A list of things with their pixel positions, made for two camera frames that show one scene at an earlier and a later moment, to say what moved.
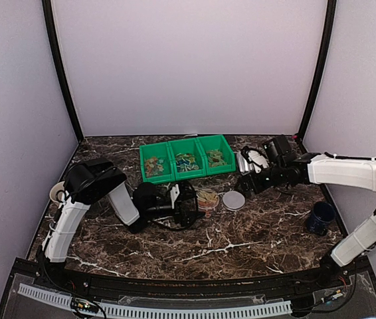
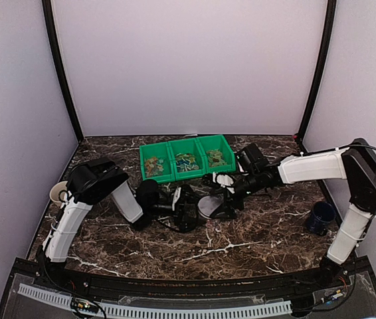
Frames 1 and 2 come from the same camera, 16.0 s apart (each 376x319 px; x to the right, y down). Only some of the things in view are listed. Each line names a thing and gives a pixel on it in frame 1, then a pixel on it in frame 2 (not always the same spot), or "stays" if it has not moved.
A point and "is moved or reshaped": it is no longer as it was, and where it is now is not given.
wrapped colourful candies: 185,162 stays
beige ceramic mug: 57,193 stays
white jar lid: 233,200 is moved or reshaped
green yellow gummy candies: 215,158 stays
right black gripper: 258,187 to 229,199
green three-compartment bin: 194,157 stays
